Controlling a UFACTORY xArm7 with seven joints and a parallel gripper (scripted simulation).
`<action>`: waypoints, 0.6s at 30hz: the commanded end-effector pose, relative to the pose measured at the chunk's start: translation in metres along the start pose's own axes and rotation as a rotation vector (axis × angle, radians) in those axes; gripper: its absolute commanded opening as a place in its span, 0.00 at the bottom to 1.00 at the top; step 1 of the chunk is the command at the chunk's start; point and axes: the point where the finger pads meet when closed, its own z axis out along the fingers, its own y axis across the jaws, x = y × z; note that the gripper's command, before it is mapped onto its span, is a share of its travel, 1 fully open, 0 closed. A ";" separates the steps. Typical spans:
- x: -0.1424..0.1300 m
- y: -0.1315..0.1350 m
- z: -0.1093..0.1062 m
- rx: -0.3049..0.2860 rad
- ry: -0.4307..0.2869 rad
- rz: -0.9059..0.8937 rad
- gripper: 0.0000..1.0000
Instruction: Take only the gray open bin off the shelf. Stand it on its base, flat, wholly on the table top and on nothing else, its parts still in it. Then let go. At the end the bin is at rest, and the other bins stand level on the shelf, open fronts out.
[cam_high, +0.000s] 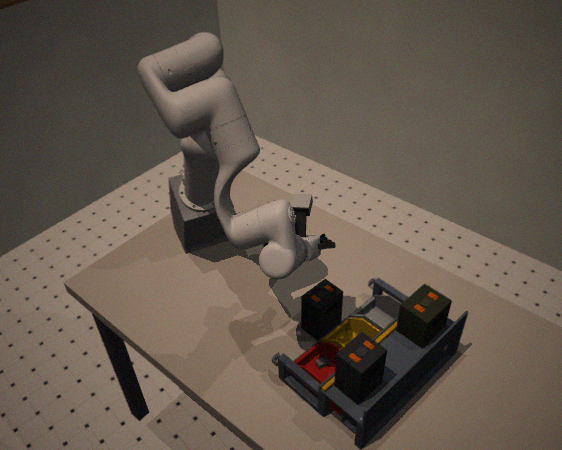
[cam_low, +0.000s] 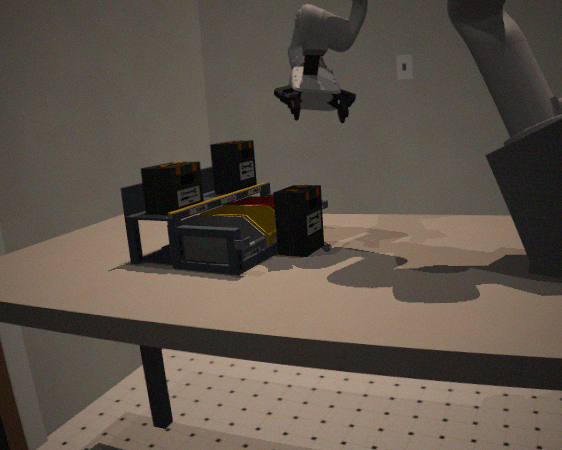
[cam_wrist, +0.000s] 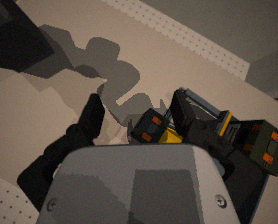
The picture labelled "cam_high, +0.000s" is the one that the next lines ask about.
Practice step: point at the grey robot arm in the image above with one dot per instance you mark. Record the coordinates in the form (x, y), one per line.
(212, 106)

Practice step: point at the red open bin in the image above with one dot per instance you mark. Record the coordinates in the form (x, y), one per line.
(319, 350)

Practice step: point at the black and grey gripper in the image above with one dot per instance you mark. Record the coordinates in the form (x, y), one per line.
(315, 244)

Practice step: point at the yellow flat bar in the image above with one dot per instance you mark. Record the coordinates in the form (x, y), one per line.
(378, 340)

